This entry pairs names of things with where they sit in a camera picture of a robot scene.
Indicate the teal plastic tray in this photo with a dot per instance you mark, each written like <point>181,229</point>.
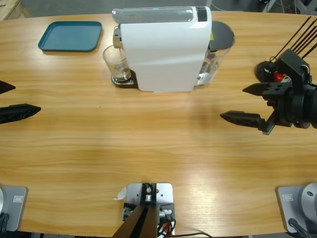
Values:
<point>70,36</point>

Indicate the white capsule coffee machine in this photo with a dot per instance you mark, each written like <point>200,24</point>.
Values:
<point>161,54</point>

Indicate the white mount block dark post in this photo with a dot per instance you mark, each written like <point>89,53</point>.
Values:
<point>163,193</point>

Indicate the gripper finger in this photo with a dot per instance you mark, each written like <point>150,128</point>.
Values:
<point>19,112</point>
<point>6,87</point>

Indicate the arm grey base plate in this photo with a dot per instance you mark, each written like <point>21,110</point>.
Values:
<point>297,205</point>
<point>12,205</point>

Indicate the clear water tank black lid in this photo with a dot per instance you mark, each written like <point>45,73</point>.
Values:
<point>221,32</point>

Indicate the white paper tab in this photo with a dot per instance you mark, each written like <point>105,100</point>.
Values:
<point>120,194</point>

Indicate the clear glass cup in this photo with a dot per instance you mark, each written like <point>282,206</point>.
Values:
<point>116,62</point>

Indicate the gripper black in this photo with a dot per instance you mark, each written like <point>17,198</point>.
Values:
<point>292,106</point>

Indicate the black capsule holder with rods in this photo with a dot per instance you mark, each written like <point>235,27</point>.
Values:
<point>263,70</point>

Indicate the coffee machine drip tray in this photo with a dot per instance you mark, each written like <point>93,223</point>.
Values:
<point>132,83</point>

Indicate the grey coffee machine lever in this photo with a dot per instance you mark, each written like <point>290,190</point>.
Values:
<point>153,15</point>

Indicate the grey metal frame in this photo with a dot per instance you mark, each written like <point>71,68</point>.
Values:
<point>272,5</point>

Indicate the red foil coffee capsule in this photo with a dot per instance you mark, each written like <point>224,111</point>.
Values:
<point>279,76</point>

